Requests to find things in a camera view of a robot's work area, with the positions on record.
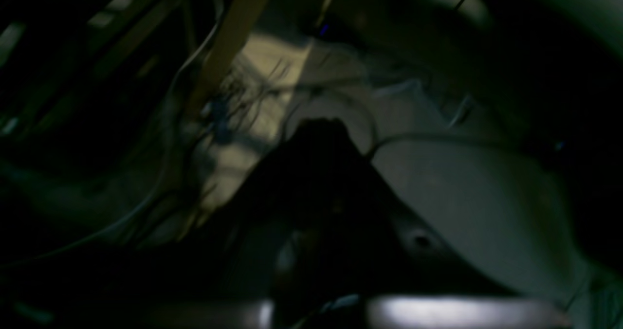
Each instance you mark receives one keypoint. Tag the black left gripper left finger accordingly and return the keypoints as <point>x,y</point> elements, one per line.
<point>219,277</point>

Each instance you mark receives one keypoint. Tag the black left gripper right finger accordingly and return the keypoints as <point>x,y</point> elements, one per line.
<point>407,274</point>

